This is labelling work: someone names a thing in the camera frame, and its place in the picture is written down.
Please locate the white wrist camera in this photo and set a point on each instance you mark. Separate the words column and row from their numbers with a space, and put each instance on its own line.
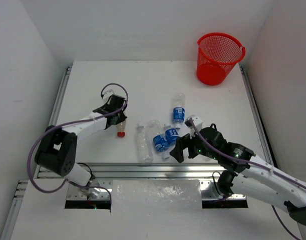
column 106, row 95
column 194, row 122

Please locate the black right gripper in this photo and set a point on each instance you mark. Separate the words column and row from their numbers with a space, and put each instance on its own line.
column 182, row 142

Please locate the aluminium table rail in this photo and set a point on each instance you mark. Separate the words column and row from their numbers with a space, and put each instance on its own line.
column 265, row 143
column 59, row 98
column 153, row 171

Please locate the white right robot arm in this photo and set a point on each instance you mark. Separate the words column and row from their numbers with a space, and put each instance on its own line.
column 245, row 173

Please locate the aluminium table front rail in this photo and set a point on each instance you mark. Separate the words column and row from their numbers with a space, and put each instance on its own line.
column 153, row 171

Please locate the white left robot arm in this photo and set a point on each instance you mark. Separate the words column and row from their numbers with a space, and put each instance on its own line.
column 57, row 150

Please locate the red mesh plastic bin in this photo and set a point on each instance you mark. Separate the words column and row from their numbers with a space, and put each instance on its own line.
column 218, row 53

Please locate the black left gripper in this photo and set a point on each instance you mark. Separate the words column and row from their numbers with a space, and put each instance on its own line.
column 120, row 117

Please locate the red cap bottle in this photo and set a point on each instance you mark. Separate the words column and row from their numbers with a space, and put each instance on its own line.
column 121, row 129

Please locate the aluminium table left rail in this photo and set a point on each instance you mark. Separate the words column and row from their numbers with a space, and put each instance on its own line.
column 59, row 98

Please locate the blue label bottle Chinese text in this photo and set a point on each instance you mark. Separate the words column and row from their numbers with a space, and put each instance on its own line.
column 171, row 134

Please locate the aluminium table right rail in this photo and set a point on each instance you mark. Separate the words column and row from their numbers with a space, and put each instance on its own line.
column 265, row 143

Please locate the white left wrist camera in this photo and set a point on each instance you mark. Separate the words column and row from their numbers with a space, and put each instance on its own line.
column 106, row 95

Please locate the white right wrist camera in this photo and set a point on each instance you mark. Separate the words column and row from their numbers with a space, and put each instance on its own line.
column 194, row 122

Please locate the clear slim bottle white cap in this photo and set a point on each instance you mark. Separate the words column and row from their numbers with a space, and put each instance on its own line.
column 143, row 145

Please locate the blue label bottle inverted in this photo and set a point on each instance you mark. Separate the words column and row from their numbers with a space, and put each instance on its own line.
column 158, row 139

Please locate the translucent plastic sheet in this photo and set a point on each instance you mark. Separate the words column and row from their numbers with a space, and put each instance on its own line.
column 160, row 195

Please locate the blue label bottle far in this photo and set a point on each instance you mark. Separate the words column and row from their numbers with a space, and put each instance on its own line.
column 178, row 110

